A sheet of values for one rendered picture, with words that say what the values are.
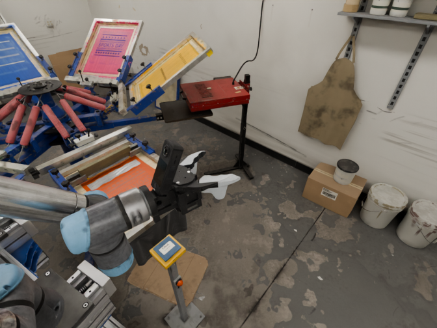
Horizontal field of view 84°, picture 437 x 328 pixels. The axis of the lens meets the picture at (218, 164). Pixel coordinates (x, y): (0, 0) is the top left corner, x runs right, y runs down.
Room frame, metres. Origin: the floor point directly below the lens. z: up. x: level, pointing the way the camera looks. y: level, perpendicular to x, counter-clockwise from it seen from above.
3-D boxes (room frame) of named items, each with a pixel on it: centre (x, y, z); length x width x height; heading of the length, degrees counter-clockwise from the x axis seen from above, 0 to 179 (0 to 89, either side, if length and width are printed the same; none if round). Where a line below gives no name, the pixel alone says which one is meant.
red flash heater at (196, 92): (2.26, 0.03, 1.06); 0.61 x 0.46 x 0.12; 108
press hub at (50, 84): (1.81, 1.38, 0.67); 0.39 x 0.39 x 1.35
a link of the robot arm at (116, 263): (0.30, 0.25, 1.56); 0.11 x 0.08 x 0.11; 34
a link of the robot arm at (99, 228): (0.28, 0.24, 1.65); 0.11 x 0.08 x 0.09; 124
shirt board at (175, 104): (2.02, 0.74, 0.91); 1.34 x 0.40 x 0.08; 108
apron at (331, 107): (2.20, -1.12, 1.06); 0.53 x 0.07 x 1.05; 48
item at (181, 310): (0.64, 0.25, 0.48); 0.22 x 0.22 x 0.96; 48
